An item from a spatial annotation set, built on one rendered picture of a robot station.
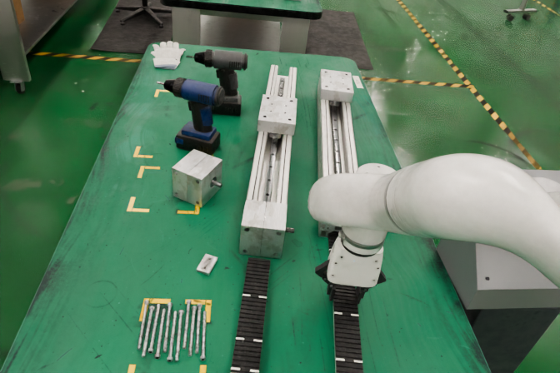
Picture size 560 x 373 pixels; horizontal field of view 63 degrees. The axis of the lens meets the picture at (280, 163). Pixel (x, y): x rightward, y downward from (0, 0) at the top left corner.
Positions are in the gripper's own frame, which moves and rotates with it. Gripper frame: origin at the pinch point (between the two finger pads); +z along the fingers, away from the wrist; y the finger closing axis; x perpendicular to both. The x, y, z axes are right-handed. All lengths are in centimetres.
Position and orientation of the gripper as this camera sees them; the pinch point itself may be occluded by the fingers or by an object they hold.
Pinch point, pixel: (345, 291)
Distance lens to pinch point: 102.1
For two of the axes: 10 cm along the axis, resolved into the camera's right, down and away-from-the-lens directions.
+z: -1.1, 8.0, 5.9
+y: 9.9, 1.2, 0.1
